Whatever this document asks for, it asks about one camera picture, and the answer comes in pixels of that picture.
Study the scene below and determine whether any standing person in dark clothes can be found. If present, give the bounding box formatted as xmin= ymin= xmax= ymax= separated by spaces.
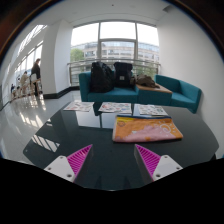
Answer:
xmin=31 ymin=58 xmax=41 ymax=87

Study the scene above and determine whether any seated person in light clothes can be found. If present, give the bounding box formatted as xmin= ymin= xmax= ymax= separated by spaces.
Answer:
xmin=20 ymin=72 xmax=30 ymax=96

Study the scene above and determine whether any orange pink folded towel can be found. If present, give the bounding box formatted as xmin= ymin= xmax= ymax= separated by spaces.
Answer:
xmin=112 ymin=115 xmax=183 ymax=143

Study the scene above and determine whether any teal sofa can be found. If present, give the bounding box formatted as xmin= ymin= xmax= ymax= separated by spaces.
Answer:
xmin=79 ymin=72 xmax=201 ymax=113

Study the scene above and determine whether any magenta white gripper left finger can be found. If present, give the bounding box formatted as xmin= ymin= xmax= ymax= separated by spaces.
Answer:
xmin=44 ymin=144 xmax=93 ymax=182

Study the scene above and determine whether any right black backpack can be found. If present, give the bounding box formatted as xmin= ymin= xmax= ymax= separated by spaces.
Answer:
xmin=114 ymin=62 xmax=133 ymax=87

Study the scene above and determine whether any black backpack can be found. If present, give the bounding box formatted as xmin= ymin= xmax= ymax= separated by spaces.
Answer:
xmin=90 ymin=62 xmax=114 ymax=93
xmin=114 ymin=62 xmax=133 ymax=87

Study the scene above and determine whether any left black backpack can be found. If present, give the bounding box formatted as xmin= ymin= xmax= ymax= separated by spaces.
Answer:
xmin=90 ymin=62 xmax=114 ymax=93

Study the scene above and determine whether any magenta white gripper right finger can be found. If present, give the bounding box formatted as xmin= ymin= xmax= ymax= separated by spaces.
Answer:
xmin=134 ymin=144 xmax=182 ymax=182

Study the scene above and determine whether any right printed paper sheet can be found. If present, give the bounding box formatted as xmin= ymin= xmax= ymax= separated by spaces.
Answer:
xmin=138 ymin=105 xmax=167 ymax=116

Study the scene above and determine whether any left printed paper sheet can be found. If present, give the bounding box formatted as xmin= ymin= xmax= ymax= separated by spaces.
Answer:
xmin=64 ymin=101 xmax=93 ymax=112

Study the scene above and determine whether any wooden side table top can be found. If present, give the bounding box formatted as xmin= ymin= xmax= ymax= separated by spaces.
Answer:
xmin=136 ymin=84 xmax=172 ymax=94

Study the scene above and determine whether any middle printed paper sheet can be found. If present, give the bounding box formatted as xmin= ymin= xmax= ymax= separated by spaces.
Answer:
xmin=99 ymin=102 xmax=132 ymax=114

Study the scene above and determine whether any brown jacket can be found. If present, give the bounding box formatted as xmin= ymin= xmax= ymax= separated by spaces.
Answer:
xmin=135 ymin=74 xmax=158 ymax=88

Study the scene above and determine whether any printed paper sheet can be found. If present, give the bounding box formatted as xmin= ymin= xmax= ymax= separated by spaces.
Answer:
xmin=99 ymin=102 xmax=132 ymax=114
xmin=64 ymin=101 xmax=93 ymax=112
xmin=138 ymin=105 xmax=167 ymax=116

